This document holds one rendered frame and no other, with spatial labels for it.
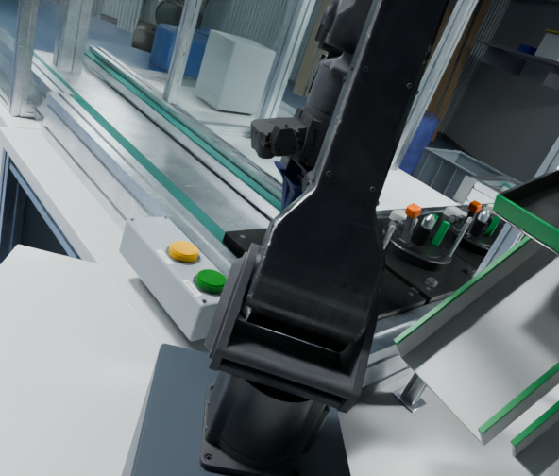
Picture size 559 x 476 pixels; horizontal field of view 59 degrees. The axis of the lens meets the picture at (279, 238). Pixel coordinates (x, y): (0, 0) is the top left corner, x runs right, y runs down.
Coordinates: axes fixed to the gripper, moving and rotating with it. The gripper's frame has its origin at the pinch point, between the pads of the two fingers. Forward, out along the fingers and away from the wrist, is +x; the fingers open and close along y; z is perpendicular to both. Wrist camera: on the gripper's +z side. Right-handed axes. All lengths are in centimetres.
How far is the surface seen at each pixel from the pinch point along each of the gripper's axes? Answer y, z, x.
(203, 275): 1.6, 9.3, 11.7
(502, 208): 18.4, -12.6, -11.0
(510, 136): -455, -557, 43
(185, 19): -80, 1, -9
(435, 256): -8.1, -37.4, 9.7
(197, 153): -55, -4, 16
